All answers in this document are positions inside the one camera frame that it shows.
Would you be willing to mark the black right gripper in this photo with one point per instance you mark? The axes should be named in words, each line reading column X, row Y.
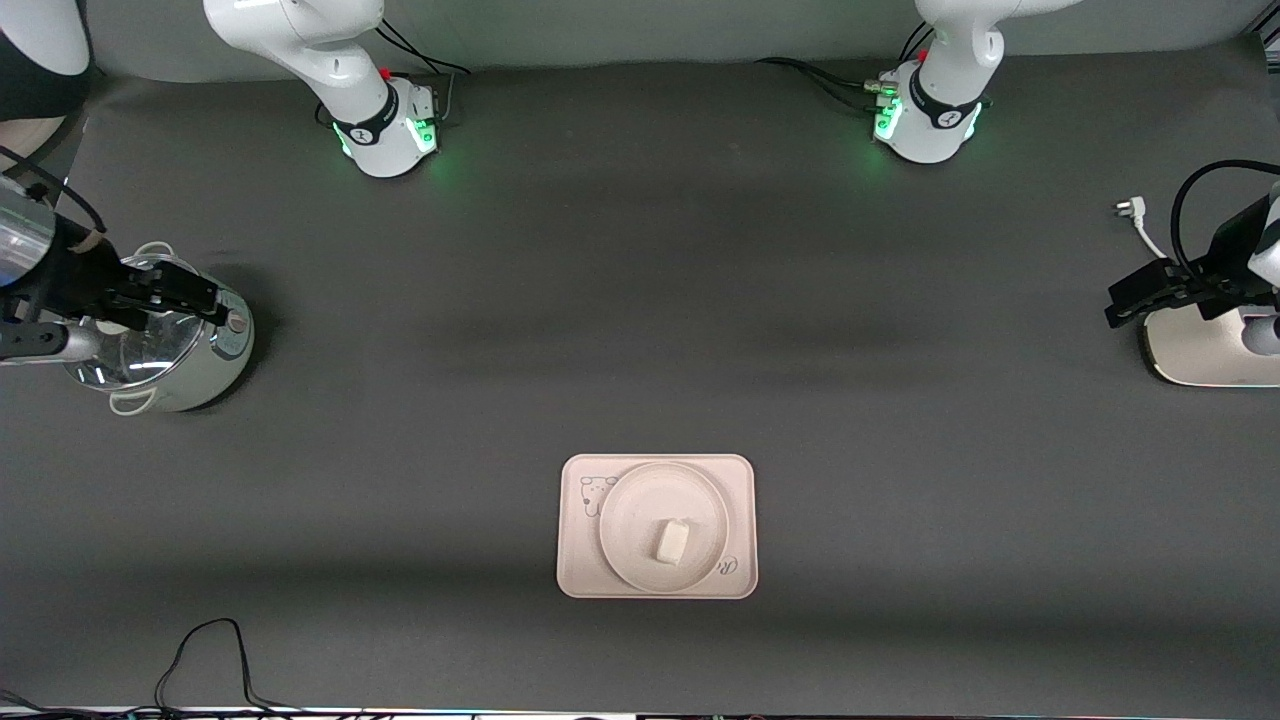
column 70, row 270

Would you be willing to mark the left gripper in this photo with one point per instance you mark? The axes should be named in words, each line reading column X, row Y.
column 1227, row 253

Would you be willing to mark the round cream plate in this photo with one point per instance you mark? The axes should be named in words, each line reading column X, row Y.
column 640, row 510

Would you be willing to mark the small white bun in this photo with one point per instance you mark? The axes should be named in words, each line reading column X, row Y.
column 673, row 540

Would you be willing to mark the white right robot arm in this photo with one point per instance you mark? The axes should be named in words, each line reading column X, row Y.
column 380, row 130

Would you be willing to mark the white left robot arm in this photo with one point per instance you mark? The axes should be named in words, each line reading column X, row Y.
column 935, row 125

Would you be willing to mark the pink rectangular rabbit tray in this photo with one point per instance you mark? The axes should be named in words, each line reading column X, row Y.
column 580, row 570

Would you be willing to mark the white toaster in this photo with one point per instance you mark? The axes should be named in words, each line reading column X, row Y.
column 1195, row 355

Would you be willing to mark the cooker pot with glass lid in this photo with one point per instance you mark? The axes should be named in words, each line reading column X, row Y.
column 195, row 375

